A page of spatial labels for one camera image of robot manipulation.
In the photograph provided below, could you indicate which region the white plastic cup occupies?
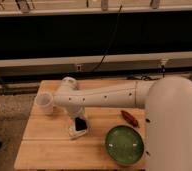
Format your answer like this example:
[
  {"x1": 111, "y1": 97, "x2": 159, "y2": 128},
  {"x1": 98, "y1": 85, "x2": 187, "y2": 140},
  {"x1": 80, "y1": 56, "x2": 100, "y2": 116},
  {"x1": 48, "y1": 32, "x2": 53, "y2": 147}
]
[{"x1": 34, "y1": 92, "x2": 53, "y2": 115}]

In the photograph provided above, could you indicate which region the black hanging cable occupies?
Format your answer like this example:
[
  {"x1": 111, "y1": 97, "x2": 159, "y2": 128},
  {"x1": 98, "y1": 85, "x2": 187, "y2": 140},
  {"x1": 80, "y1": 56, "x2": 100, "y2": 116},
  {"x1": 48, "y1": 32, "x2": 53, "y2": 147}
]
[{"x1": 90, "y1": 3, "x2": 124, "y2": 73}]

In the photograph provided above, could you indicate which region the white metal shelf rail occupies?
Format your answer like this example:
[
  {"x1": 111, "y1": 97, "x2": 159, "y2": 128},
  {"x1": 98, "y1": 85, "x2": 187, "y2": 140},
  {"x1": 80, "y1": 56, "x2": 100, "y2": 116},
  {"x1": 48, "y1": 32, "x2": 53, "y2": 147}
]
[{"x1": 0, "y1": 51, "x2": 192, "y2": 76}]

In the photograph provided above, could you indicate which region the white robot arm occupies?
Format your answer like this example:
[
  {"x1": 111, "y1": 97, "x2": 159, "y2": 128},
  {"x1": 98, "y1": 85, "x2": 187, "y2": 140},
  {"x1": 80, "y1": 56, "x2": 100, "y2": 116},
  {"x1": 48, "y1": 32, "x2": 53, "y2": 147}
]
[{"x1": 54, "y1": 76, "x2": 192, "y2": 171}]

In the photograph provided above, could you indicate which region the brown red chili pepper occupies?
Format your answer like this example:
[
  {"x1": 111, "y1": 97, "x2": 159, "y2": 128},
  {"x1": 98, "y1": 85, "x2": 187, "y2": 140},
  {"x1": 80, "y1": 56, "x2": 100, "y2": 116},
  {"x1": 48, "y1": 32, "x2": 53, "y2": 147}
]
[{"x1": 121, "y1": 110, "x2": 139, "y2": 127}]

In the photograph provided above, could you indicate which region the green round bowl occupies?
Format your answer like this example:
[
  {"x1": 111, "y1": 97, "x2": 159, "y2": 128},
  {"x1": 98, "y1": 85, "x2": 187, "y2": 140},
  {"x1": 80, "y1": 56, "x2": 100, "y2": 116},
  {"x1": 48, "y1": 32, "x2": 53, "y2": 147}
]
[{"x1": 105, "y1": 125, "x2": 144, "y2": 166}]

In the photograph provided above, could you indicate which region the black eraser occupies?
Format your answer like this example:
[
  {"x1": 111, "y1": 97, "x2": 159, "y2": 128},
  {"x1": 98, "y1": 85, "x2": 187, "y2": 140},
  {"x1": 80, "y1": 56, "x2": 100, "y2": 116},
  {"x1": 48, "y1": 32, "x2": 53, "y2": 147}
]
[{"x1": 75, "y1": 117, "x2": 87, "y2": 131}]

